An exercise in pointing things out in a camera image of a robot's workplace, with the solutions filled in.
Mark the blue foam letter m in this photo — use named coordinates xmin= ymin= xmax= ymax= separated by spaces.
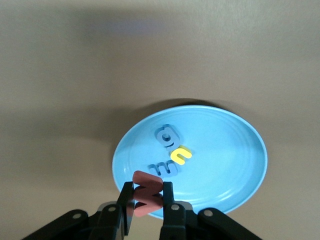
xmin=147 ymin=159 xmax=181 ymax=179

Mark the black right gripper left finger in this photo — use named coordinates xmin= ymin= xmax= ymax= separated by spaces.
xmin=22 ymin=181 xmax=136 ymax=240

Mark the blue plate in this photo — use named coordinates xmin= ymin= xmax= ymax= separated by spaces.
xmin=111 ymin=104 xmax=269 ymax=220

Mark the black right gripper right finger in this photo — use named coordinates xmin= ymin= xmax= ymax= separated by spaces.
xmin=159 ymin=181 xmax=263 ymax=240

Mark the red foam letter w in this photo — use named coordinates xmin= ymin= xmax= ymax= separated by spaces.
xmin=131 ymin=170 xmax=165 ymax=218

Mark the blue foam letter g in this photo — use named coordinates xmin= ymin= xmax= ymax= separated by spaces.
xmin=155 ymin=124 xmax=182 ymax=153

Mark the yellow foam letter u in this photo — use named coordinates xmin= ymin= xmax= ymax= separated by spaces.
xmin=169 ymin=146 xmax=193 ymax=166

